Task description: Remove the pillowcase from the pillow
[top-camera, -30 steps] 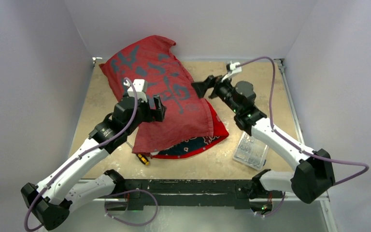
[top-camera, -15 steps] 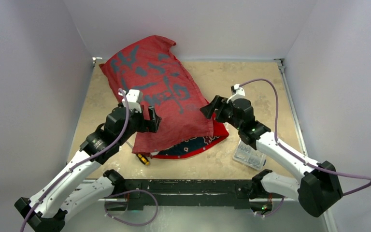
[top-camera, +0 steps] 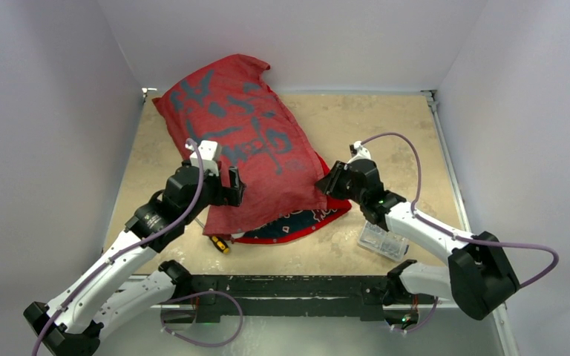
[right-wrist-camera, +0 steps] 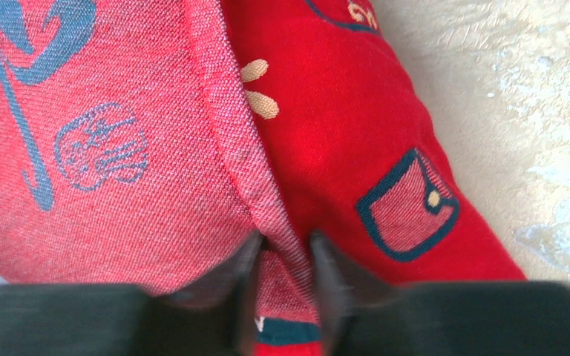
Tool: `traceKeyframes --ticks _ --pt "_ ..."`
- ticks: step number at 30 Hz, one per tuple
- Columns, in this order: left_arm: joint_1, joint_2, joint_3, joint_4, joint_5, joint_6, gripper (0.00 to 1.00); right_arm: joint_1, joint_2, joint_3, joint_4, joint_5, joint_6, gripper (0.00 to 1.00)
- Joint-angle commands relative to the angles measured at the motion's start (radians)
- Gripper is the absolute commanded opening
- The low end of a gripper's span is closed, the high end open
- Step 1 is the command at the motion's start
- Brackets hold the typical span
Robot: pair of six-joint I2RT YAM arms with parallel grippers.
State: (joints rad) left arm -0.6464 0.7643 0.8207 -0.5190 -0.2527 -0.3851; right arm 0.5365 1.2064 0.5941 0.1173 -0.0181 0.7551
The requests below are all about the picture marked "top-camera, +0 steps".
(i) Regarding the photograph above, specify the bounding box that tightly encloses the red pillowcase with grey print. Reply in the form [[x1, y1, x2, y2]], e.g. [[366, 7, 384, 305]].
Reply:
[[153, 54, 351, 245]]

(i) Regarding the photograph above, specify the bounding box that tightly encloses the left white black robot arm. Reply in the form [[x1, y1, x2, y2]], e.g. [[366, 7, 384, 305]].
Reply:
[[23, 161, 246, 355]]

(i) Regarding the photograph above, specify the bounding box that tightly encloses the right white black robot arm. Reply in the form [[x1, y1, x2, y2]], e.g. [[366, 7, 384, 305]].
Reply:
[[315, 159, 521, 320]]

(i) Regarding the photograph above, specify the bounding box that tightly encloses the clear plastic compartment box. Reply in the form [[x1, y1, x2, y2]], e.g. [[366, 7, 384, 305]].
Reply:
[[357, 222, 409, 262]]

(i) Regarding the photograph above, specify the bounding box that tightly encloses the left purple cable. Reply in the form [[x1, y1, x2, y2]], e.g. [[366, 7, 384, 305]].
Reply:
[[30, 139, 206, 356]]

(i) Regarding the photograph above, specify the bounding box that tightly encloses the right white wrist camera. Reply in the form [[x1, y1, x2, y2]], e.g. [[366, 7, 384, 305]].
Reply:
[[347, 141, 372, 164]]

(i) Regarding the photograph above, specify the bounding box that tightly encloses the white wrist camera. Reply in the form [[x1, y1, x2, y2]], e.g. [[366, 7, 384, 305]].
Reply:
[[186, 139, 222, 177], [347, 141, 372, 164]]

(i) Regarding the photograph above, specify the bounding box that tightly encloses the yellow black handled screwdriver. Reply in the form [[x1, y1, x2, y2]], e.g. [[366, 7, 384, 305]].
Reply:
[[194, 218, 230, 254]]

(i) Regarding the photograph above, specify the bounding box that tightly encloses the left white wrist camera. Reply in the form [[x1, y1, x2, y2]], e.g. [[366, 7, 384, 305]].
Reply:
[[186, 139, 222, 177]]

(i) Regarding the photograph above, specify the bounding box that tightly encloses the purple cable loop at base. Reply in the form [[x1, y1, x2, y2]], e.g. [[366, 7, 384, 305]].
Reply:
[[160, 289, 245, 349]]

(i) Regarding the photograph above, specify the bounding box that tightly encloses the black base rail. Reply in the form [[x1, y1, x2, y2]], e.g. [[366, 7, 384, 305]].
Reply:
[[159, 274, 439, 326]]

